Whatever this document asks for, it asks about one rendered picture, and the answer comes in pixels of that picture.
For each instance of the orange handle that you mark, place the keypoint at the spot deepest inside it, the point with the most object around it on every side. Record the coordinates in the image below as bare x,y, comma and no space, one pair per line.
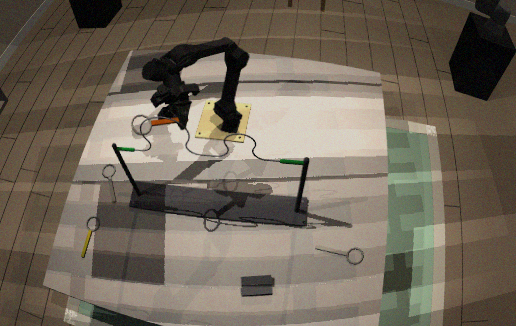
153,123

